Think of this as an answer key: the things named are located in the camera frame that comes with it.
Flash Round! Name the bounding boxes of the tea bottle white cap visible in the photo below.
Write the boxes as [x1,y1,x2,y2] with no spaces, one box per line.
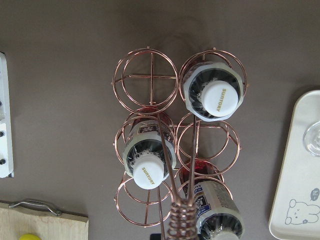
[182,61,244,122]

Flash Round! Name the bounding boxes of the clear wine glass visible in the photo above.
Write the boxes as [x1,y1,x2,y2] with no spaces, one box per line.
[303,121,320,157]

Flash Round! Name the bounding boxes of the wooden cutting board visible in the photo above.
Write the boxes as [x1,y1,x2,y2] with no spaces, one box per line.
[0,200,89,240]

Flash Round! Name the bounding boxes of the cream serving tray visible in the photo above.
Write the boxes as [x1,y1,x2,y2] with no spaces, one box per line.
[268,90,320,240]

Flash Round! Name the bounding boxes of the half lemon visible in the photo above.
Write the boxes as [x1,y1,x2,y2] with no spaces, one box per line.
[19,233,42,240]

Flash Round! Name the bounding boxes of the copper wire bottle basket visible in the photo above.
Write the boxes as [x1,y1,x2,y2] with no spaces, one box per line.
[111,47,248,240]

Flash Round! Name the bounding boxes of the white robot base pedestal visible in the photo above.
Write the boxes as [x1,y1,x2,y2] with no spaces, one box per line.
[0,52,14,178]

